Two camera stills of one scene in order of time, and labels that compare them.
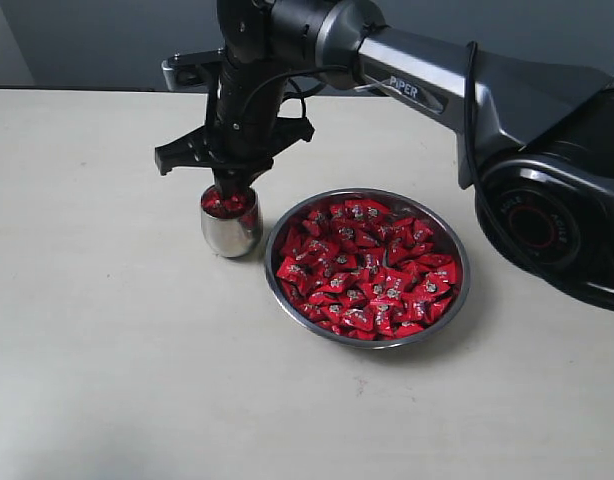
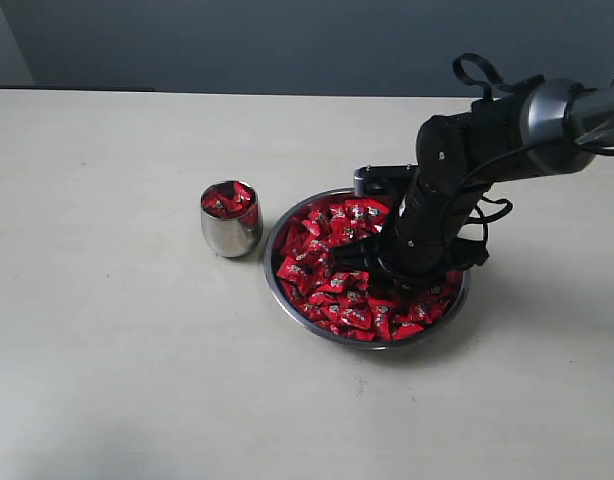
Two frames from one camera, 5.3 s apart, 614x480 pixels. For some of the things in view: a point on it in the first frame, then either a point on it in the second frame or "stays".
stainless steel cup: (231, 226) stays
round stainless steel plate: (367, 268) stays
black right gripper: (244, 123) -> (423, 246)
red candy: (213, 203) stays
